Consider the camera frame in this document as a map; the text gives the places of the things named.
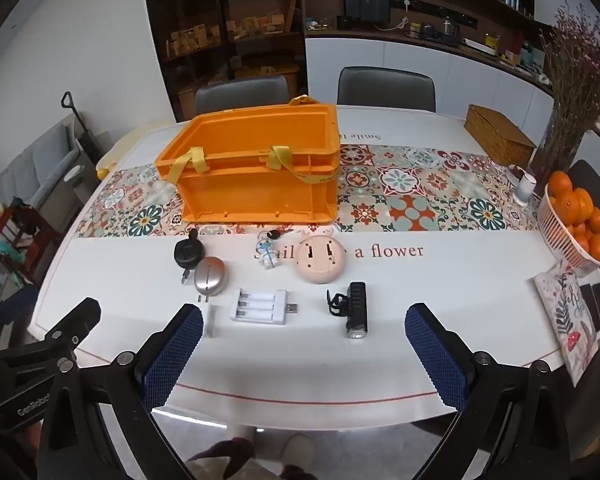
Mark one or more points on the silver oval case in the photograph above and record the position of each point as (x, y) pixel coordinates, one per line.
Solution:
(211, 275)

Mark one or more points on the white counter cabinet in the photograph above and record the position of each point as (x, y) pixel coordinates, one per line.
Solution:
(405, 57)

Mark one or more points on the white cup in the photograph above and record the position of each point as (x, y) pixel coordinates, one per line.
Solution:
(526, 189)

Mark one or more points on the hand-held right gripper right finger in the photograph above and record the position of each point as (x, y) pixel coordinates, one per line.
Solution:
(437, 360)

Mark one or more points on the glass door cabinet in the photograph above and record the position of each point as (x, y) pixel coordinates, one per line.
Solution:
(205, 35)

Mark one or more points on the wicker box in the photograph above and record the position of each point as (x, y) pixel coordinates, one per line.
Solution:
(500, 135)

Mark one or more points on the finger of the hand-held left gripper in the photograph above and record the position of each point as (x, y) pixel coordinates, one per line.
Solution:
(77, 322)

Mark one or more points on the round wooden deer ornament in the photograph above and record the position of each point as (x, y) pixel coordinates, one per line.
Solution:
(319, 260)

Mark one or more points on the white plug adapter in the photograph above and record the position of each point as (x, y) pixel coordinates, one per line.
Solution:
(211, 317)

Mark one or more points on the white battery charger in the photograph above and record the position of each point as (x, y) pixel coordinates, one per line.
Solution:
(257, 306)

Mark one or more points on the grey dining chair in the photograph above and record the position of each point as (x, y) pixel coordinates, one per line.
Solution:
(385, 87)
(240, 95)

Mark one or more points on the dried flower bouquet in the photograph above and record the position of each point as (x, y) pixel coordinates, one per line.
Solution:
(580, 60)

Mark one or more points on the wooden chair with clothes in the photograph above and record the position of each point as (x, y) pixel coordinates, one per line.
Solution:
(25, 230)

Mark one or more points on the pile of oranges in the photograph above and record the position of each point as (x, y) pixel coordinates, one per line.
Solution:
(577, 205)

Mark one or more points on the white plastic basket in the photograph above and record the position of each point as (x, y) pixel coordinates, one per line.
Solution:
(555, 235)

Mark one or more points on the grey sofa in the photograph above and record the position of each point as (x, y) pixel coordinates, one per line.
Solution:
(40, 160)

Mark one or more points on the glass vase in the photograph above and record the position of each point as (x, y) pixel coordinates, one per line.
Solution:
(560, 155)

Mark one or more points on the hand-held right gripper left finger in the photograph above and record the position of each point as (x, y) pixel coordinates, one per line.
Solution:
(175, 355)

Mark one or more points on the patterned table runner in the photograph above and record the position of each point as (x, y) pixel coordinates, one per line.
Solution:
(405, 195)

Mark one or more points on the orange plastic crate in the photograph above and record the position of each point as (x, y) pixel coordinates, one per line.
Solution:
(250, 195)

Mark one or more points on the black bike light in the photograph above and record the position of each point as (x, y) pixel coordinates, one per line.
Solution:
(355, 305)

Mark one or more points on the black retractable reel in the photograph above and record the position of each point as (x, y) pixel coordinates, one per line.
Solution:
(187, 252)

